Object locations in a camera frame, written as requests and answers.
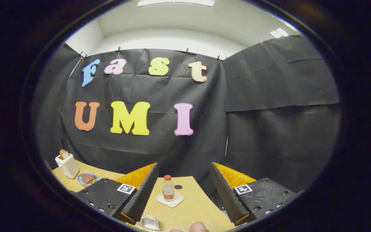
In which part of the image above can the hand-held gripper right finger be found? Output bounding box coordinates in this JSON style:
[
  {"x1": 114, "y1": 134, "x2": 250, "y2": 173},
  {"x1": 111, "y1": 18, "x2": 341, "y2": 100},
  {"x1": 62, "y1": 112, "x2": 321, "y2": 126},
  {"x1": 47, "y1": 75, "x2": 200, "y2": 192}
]
[{"x1": 209, "y1": 162, "x2": 302, "y2": 226}]

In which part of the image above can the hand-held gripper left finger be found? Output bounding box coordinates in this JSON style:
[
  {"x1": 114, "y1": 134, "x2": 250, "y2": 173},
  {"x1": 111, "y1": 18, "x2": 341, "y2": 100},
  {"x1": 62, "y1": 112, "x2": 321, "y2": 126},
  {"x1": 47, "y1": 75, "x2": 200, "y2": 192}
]
[{"x1": 73, "y1": 162, "x2": 159, "y2": 225}]

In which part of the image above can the clear water bottle red cap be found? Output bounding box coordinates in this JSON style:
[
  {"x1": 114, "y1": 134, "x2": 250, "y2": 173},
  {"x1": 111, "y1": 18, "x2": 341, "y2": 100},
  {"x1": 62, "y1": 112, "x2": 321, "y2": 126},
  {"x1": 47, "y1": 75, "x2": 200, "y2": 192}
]
[{"x1": 162, "y1": 175, "x2": 175, "y2": 202}]

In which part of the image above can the white square coaster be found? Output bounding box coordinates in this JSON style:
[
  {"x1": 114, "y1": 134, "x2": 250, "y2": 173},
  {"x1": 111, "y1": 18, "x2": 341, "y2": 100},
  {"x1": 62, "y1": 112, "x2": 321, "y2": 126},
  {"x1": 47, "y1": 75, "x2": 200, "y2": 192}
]
[{"x1": 155, "y1": 192, "x2": 185, "y2": 208}]

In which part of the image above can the blue plate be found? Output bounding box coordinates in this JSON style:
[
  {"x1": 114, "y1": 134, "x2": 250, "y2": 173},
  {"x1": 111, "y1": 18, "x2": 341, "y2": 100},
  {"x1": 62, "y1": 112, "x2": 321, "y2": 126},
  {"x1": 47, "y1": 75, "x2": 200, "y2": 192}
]
[{"x1": 77, "y1": 173, "x2": 100, "y2": 188}]

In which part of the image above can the white toaster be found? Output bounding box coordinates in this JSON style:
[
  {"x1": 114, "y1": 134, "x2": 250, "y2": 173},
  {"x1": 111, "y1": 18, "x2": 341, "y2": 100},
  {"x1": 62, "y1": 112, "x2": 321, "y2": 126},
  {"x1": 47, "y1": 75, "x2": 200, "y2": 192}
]
[{"x1": 55, "y1": 153, "x2": 80, "y2": 179}]

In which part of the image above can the small ceiling light panel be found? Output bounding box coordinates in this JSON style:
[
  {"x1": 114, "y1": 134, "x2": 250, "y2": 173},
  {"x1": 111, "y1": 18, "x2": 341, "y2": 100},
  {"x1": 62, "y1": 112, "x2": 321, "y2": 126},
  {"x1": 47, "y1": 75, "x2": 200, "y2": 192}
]
[{"x1": 269, "y1": 28, "x2": 290, "y2": 38}]

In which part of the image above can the long ceiling light panel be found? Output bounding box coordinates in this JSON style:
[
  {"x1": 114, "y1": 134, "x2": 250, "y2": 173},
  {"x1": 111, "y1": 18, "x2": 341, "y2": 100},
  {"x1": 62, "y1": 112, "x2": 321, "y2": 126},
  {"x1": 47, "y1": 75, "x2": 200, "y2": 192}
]
[{"x1": 137, "y1": 0, "x2": 215, "y2": 7}]

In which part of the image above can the metal wire basket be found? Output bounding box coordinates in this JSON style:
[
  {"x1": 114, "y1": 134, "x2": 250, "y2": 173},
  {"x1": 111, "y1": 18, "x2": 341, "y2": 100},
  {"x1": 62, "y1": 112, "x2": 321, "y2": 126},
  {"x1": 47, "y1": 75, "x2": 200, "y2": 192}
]
[{"x1": 139, "y1": 214, "x2": 161, "y2": 231}]

